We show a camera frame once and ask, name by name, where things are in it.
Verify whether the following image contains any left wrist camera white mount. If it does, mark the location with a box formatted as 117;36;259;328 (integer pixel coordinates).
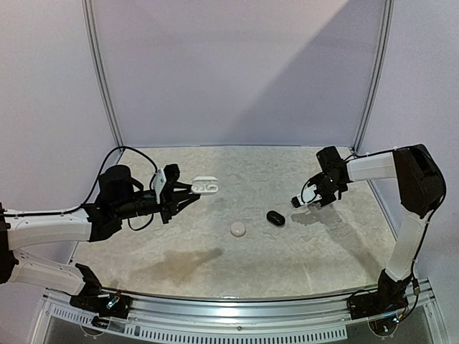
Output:
150;163;180;204

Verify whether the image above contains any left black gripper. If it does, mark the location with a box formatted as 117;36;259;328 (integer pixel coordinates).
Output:
114;183;199;224

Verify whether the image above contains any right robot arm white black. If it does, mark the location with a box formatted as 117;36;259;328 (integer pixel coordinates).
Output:
307;144;447;319

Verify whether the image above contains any right aluminium corner post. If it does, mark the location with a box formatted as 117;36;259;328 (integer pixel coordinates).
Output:
351;0;394;152

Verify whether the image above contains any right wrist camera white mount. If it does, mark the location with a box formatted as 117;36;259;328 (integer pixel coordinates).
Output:
290;182;322;209

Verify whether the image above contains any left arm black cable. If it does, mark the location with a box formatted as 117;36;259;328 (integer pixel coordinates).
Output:
0;145;158;232

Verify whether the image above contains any black earbud charging case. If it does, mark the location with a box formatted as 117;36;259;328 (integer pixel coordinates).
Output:
266;210;285;227

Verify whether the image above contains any pink earbud charging case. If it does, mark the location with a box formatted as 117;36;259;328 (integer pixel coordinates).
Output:
230;221;247;237

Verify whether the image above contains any white earbud charging case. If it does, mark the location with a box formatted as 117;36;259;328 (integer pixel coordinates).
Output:
191;176;219;195

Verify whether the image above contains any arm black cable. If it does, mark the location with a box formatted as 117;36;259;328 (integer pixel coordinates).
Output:
0;145;158;232
301;150;449;323

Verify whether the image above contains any aluminium corner post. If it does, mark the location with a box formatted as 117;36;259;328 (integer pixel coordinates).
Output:
351;0;394;152
82;0;124;146

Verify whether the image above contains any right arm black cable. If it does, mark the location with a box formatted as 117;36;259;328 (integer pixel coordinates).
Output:
301;150;449;323

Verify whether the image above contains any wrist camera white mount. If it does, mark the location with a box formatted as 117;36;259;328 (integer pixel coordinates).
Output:
150;163;180;204
290;182;322;209

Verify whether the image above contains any left aluminium corner post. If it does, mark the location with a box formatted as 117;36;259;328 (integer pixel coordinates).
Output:
82;0;124;146

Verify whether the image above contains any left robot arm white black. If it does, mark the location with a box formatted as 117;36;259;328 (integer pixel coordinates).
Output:
1;164;216;319

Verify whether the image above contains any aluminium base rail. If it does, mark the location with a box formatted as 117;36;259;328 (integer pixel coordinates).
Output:
32;279;448;343

